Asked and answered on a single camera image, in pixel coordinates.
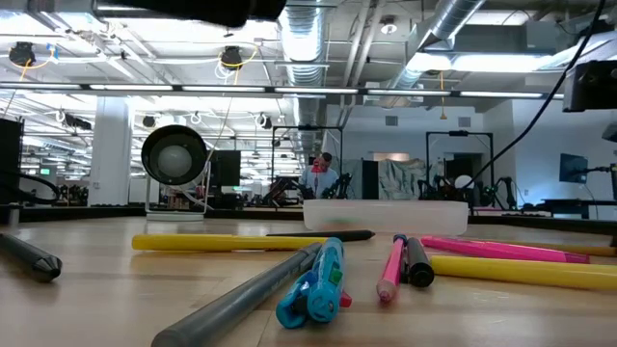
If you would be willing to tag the orange pencil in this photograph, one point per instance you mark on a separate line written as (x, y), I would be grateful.
(598, 250)

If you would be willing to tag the pink highlighter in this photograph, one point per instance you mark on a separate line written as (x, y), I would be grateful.
(501, 249)

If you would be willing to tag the yellow highlighter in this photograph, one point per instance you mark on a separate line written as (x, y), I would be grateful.
(530, 272)
(193, 242)

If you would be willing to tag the short black marker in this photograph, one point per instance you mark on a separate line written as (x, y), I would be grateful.
(419, 270)

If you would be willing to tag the pink pencil with blue cap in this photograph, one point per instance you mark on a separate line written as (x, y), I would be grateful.
(391, 270)

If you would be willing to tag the thin black pen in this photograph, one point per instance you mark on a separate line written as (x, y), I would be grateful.
(347, 235)

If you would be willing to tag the blue multicolour click pen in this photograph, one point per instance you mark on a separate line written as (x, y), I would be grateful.
(320, 289)

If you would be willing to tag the long grey marker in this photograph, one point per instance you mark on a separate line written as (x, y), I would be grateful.
(231, 308)

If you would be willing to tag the dark grey faceted marker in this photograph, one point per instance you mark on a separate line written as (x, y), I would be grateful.
(34, 260)

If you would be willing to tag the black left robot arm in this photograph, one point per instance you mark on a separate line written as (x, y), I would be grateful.
(193, 9)

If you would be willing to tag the black background robot arm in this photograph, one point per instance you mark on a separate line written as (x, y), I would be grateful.
(284, 190)
(337, 185)
(501, 190)

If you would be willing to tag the translucent plastic supply box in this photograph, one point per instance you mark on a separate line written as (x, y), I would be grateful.
(385, 217)

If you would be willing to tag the black background desk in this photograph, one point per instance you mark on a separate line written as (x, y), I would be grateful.
(578, 202)

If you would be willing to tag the white globe lamp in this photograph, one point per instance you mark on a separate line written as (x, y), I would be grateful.
(465, 181)

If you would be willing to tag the round white ceiling fixture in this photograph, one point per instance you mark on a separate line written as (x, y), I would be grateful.
(388, 28)

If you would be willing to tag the grey crumpled cover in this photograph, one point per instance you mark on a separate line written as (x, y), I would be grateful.
(400, 180)

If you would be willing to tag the black upright panel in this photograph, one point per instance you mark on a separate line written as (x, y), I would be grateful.
(370, 180)

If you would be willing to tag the long ceiling light bar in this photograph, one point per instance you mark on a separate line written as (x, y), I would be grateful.
(313, 90)

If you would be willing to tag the person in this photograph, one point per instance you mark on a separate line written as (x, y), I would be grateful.
(325, 180)

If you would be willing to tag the small red pink object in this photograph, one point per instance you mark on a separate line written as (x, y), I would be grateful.
(316, 168)

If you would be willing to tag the black ceiling spotlight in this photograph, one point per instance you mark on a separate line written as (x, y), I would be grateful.
(77, 122)
(265, 121)

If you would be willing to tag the black computer monitor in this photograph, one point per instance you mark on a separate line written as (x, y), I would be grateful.
(226, 168)

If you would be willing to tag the round magnifier lamp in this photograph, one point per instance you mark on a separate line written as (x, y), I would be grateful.
(174, 161)

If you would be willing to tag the white pillar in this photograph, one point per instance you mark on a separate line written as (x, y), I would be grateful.
(111, 154)

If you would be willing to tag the black cabinet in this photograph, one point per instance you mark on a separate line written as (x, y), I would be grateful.
(10, 159)

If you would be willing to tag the wall-mounted dark monitor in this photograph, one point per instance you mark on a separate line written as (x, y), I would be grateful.
(572, 168)

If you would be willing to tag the black metal frame rig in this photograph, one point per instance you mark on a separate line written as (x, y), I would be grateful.
(458, 133)
(308, 127)

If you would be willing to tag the silver slanted ventilation duct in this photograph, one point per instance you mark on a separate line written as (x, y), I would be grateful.
(448, 19)

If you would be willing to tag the silver ribbed ventilation duct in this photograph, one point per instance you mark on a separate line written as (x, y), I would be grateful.
(303, 38)

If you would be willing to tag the black table edge rail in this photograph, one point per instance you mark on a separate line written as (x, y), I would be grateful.
(72, 214)

